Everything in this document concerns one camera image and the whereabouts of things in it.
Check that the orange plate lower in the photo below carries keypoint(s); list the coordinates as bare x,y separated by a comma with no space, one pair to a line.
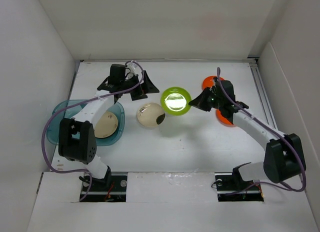
223,120

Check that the beige plate with flowers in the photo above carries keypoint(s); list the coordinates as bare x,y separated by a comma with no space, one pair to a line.
106,126

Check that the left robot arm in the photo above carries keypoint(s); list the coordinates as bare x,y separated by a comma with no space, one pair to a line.
76,138

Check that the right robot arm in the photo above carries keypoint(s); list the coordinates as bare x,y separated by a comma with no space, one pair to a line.
284,164

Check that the green plate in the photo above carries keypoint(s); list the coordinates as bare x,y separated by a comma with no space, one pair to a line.
175,101

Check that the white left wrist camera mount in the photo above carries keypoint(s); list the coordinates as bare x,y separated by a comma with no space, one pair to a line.
131,70

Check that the orange plate upper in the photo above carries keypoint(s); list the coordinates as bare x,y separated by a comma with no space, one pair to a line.
208,82

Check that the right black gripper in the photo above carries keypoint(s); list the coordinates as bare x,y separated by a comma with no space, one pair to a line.
200,101

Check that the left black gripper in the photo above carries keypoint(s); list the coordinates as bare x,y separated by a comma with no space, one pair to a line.
146,87

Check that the beige plate with black patch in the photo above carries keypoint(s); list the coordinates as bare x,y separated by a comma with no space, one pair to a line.
150,115

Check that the teal plastic bin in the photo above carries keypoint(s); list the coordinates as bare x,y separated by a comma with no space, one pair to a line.
52,132

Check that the orange plate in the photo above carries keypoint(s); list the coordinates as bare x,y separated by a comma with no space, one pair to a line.
208,82
223,120

